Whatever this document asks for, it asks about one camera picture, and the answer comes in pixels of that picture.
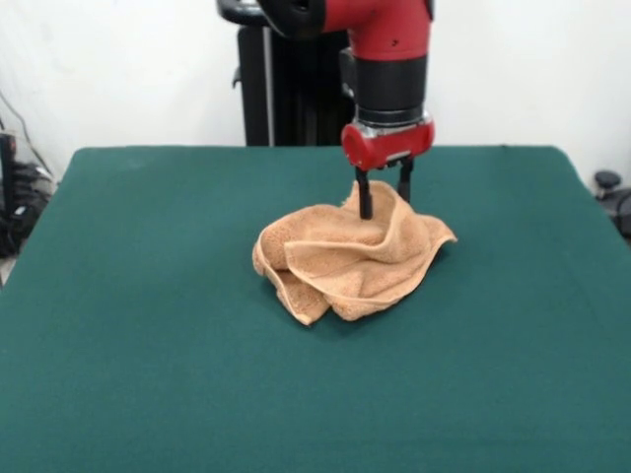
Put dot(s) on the tan terry towel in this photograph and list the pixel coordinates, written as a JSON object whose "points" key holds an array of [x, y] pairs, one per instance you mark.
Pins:
{"points": [[335, 266]]}

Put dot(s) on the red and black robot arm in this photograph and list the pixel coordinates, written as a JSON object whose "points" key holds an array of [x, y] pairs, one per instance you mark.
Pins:
{"points": [[389, 34]]}

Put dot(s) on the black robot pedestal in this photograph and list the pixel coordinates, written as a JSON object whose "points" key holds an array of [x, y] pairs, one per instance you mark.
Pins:
{"points": [[296, 98]]}

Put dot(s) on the dark green table cloth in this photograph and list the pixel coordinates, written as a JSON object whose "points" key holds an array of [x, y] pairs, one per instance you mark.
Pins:
{"points": [[148, 345]]}

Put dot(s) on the grey office chair base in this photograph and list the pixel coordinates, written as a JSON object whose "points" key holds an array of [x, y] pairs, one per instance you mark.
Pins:
{"points": [[607, 180]]}

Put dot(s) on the black computer tower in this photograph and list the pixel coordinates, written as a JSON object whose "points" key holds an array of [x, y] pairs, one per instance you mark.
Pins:
{"points": [[7, 167]]}

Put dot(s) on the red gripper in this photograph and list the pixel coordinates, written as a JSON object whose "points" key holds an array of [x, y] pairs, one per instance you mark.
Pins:
{"points": [[389, 145]]}

